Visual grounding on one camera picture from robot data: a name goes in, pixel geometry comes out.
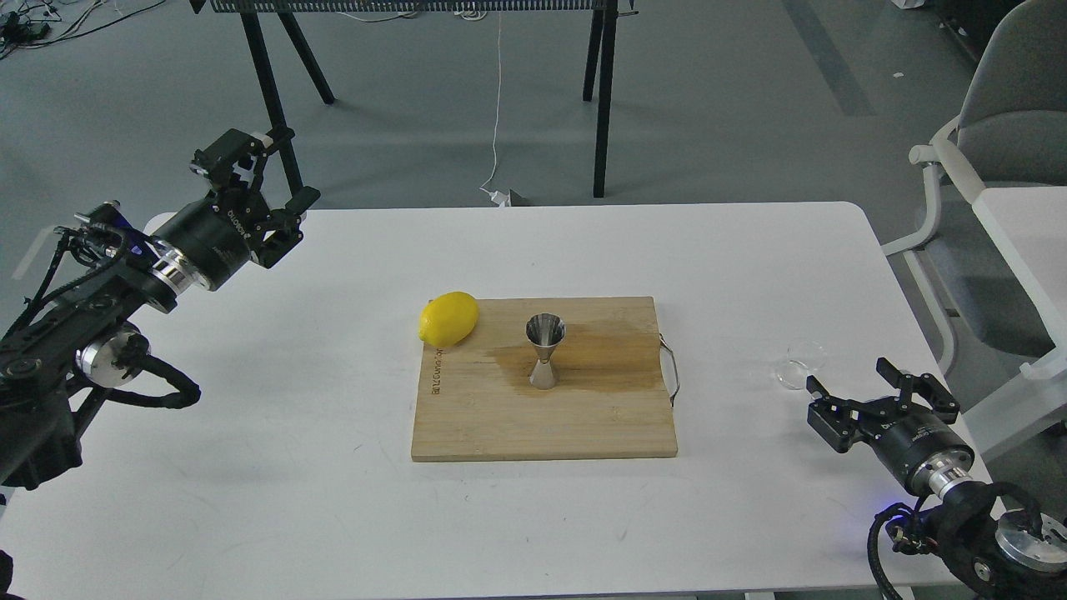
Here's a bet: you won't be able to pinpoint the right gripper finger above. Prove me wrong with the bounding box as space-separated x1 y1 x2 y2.
805 376 888 453
875 357 960 422

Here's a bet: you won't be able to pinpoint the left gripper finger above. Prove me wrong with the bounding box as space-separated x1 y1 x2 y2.
189 127 296 216
248 186 321 268

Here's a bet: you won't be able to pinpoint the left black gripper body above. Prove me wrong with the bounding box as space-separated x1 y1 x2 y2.
155 200 252 290

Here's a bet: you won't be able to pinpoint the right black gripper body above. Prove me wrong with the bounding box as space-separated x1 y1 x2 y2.
867 413 975 498

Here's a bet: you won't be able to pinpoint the small clear glass cup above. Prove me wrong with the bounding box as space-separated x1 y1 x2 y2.
771 338 828 390

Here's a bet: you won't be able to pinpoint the steel double jigger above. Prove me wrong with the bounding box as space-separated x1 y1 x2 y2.
525 312 567 390

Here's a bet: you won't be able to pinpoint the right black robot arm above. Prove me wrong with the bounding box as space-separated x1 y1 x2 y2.
805 357 1066 599

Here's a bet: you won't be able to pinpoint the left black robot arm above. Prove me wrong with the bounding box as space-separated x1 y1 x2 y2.
1 126 320 490

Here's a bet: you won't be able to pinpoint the yellow lemon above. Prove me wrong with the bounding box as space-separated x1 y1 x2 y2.
417 290 479 348

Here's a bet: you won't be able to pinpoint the bamboo cutting board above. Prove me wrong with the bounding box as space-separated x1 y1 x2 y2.
410 297 678 463

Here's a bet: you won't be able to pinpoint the grey office chair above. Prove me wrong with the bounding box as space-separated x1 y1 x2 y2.
883 1 1066 358

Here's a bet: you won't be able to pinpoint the white power cable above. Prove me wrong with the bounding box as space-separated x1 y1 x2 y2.
479 12 511 206

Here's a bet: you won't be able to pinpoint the black floor cables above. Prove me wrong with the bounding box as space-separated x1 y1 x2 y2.
0 0 168 59

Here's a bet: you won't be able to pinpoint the black metal frame table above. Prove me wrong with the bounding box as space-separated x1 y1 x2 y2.
190 0 639 203

